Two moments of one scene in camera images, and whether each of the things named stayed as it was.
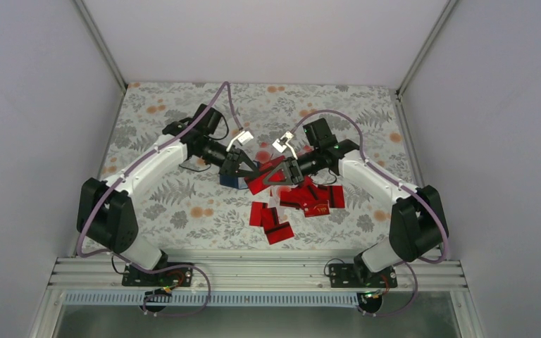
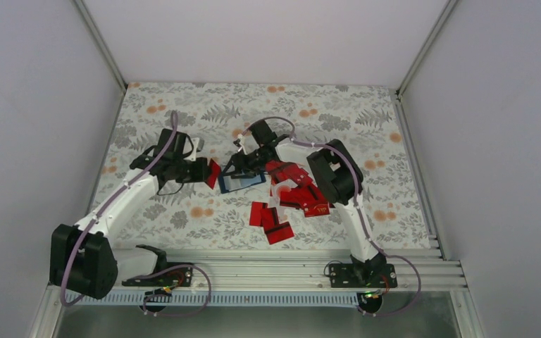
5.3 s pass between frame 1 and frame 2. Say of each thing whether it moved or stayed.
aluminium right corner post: stayed
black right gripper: moved
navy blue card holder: moved
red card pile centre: stayed
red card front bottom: stayed
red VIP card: stayed
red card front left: stayed
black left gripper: moved
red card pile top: moved
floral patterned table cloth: stayed
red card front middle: stayed
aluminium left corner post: stayed
